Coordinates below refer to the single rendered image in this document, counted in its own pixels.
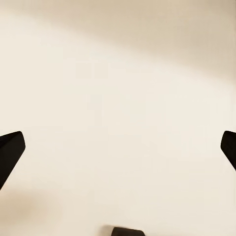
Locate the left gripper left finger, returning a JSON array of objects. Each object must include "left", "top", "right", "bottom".
[{"left": 0, "top": 131, "right": 26, "bottom": 189}]

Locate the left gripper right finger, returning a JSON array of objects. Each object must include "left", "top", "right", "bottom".
[{"left": 220, "top": 130, "right": 236, "bottom": 169}]

